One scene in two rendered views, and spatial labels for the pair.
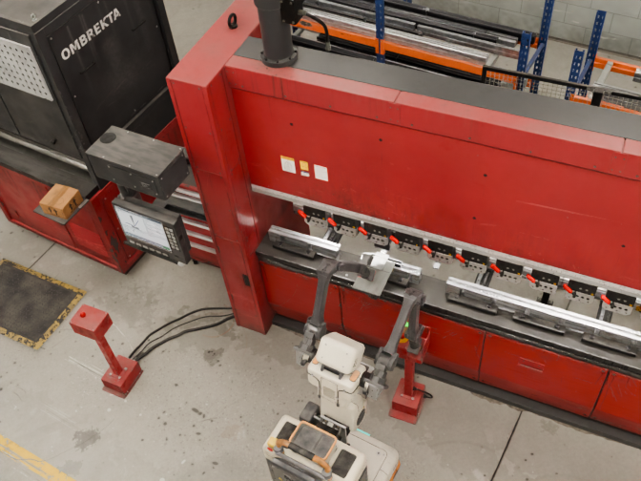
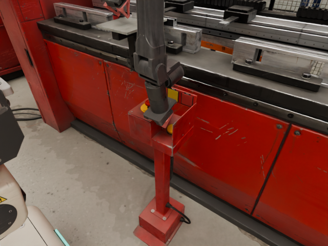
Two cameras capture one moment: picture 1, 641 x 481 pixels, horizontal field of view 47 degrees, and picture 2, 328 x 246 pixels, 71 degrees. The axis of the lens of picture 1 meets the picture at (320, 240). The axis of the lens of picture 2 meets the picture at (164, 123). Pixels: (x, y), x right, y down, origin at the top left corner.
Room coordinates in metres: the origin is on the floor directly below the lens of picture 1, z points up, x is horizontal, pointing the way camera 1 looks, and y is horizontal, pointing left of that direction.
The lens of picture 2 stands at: (1.75, -0.56, 1.26)
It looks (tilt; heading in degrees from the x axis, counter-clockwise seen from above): 38 degrees down; 7
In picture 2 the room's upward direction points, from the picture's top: straight up
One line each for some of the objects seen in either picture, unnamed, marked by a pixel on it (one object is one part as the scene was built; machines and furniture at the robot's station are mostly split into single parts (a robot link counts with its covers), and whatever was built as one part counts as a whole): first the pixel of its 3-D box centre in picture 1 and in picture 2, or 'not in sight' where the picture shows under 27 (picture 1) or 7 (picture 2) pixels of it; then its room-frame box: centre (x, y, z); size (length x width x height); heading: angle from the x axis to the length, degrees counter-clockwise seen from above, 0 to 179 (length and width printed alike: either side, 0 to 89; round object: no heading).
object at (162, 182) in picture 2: (409, 371); (162, 178); (2.44, -0.47, 0.39); 0.05 x 0.05 x 0.54; 62
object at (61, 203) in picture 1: (58, 199); not in sight; (3.73, 1.77, 1.04); 0.30 x 0.26 x 0.12; 55
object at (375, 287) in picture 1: (374, 275); (133, 22); (2.79, -0.30, 1.00); 0.26 x 0.18 x 0.01; 151
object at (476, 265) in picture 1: (475, 257); not in sight; (2.63, -0.87, 1.26); 0.15 x 0.09 x 0.17; 61
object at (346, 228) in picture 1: (347, 220); not in sight; (3.03, -0.18, 1.26); 0.15 x 0.09 x 0.17; 61
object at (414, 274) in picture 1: (390, 267); (163, 33); (2.89, -0.42, 0.92); 0.39 x 0.06 x 0.10; 61
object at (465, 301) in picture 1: (472, 303); (274, 73); (2.57, -0.87, 0.89); 0.30 x 0.05 x 0.03; 61
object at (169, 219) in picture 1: (155, 227); not in sight; (3.01, 0.96, 1.42); 0.45 x 0.12 x 0.36; 57
